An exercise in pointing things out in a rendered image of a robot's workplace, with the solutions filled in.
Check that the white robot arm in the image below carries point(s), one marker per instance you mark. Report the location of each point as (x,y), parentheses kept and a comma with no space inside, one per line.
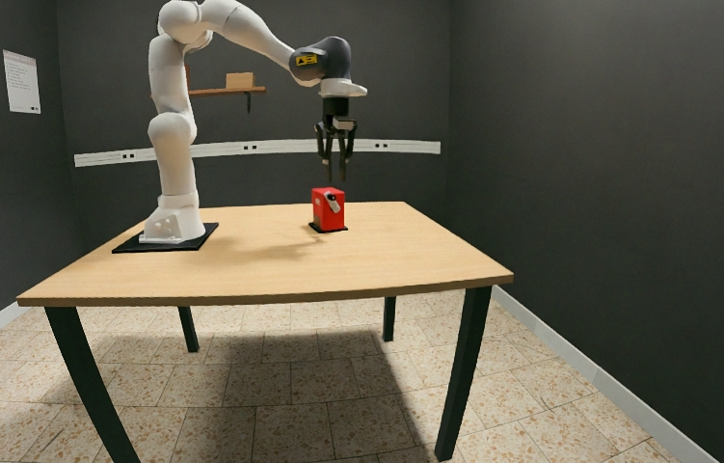
(177,218)

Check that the red pencil sharpener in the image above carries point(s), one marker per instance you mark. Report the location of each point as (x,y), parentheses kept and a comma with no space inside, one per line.
(328,210)

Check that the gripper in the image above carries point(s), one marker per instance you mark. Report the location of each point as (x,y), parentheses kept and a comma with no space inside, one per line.
(334,106)

